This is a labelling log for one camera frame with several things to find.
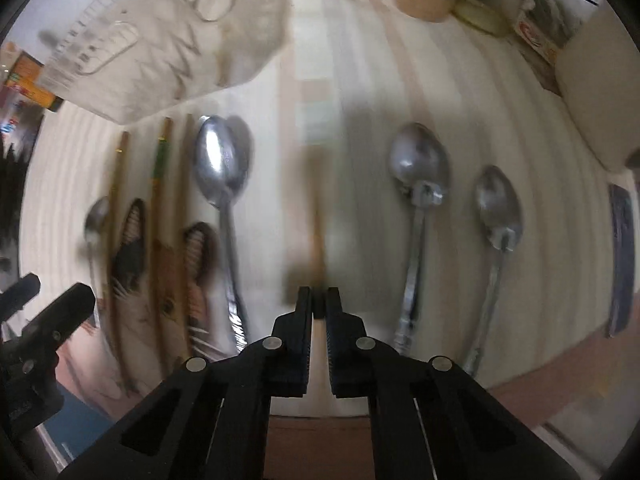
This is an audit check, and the steel spoon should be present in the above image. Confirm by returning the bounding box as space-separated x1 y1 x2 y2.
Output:
463 166 524 378
388 122 450 356
84 196 110 299
192 115 252 352

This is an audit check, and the wooden chopstick green band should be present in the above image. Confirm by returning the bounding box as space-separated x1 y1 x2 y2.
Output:
149 117 174 378

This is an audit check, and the blue kitchen cabinet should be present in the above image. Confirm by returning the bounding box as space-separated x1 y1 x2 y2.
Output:
44 382 113 462

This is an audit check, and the blue smartphone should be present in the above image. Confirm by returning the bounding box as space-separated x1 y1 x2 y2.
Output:
605 184 636 338

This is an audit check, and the dark soy sauce bottle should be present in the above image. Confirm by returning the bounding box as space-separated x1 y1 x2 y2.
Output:
1 41 63 112

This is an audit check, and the clear plastic organizer basket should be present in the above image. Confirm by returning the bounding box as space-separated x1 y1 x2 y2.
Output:
37 0 288 125

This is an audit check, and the small seasoning box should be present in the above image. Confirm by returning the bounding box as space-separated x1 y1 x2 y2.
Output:
514 13 560 66

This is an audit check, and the glass oil bottle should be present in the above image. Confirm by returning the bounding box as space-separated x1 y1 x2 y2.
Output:
452 0 536 37

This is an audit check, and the cream electric kettle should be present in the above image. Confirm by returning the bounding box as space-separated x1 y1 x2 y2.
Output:
555 2 639 172

